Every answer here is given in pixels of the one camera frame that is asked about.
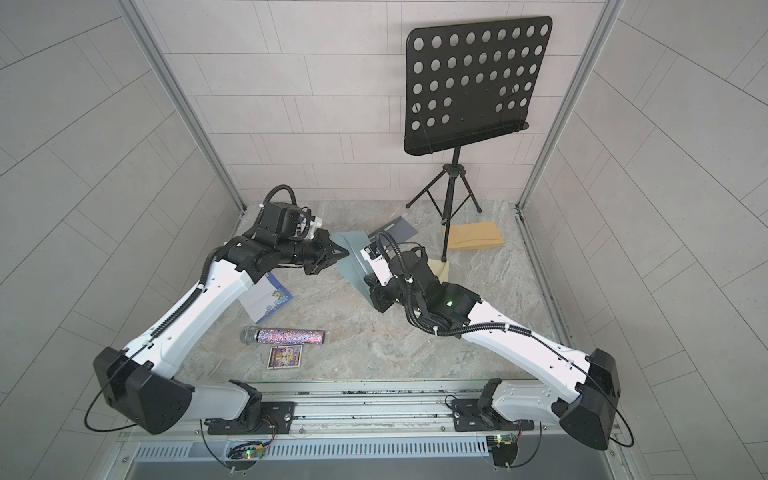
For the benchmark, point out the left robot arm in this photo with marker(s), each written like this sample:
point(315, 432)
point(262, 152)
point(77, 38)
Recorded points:
point(139, 381)

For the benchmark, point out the white ventilation grille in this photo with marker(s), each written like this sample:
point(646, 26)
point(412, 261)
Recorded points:
point(320, 449)

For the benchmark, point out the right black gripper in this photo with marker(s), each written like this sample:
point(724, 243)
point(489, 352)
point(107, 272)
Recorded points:
point(380, 291)

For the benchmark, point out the small colourful picture card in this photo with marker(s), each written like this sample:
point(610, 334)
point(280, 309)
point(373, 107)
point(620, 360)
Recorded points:
point(285, 357)

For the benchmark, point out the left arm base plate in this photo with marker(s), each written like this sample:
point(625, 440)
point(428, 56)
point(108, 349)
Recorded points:
point(279, 417)

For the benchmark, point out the tan kraft envelope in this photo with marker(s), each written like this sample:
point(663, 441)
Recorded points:
point(473, 236)

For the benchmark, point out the green circuit board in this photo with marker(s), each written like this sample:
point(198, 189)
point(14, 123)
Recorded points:
point(243, 456)
point(503, 450)

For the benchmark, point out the white letter with blue print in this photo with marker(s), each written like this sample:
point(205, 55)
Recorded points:
point(264, 298)

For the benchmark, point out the teal blue envelope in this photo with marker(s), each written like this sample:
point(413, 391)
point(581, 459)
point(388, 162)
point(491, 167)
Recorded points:
point(354, 268)

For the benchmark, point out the black perforated music stand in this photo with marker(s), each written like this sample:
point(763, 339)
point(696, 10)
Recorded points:
point(468, 83)

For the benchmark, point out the aluminium rail frame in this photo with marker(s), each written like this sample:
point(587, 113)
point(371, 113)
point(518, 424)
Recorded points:
point(395, 406)

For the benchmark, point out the cream yellow envelope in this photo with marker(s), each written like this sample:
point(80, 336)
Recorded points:
point(440, 269)

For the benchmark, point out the glittery purple microphone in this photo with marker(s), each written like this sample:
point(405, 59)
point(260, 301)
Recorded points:
point(281, 336)

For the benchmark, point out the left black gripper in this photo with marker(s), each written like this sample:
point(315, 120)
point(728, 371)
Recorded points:
point(324, 243)

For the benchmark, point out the left green circuit board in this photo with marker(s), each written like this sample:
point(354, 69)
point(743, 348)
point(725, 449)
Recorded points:
point(243, 456)

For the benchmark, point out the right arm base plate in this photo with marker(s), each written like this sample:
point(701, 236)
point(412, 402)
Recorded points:
point(469, 417)

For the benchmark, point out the dark grey envelope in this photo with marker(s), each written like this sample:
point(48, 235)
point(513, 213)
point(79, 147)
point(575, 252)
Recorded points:
point(399, 228)

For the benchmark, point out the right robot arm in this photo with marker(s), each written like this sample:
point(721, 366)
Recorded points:
point(581, 391)

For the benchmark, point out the right green circuit board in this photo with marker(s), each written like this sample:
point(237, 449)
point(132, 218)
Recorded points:
point(503, 450)

